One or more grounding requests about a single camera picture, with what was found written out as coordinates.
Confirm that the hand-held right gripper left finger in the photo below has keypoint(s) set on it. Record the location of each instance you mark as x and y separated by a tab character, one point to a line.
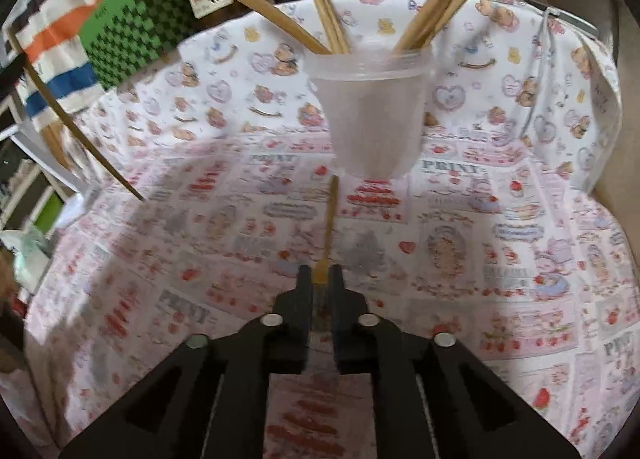
305	299

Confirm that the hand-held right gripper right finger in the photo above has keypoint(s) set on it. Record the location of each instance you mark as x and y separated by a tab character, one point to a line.
339	299

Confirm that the single bamboo chopstick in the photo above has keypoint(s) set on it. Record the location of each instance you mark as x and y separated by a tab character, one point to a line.
330	219
75	129

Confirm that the clear plastic cup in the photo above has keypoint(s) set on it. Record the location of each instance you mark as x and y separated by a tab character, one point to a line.
370	129

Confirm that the white shelf rack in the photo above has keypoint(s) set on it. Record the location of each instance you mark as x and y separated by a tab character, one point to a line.
50	174

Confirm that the green checkered box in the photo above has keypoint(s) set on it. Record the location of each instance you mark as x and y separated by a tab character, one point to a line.
135	34

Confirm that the striped cloth backdrop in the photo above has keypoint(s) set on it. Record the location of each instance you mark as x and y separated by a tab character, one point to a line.
55	39

